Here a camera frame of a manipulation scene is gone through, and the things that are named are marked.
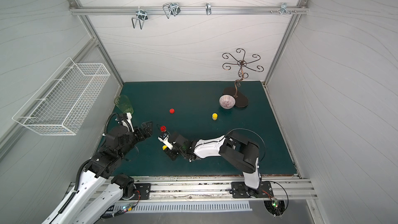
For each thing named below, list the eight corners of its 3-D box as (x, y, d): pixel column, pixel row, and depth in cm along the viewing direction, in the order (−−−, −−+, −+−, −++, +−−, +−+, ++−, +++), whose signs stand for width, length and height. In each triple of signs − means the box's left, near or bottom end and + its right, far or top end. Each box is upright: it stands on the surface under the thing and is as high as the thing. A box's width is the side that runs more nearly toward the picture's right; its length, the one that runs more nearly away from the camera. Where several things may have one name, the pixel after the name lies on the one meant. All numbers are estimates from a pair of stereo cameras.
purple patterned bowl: (219, 110, 108) (220, 105, 104) (218, 99, 114) (219, 94, 110) (235, 110, 108) (236, 105, 104) (233, 99, 114) (234, 94, 110)
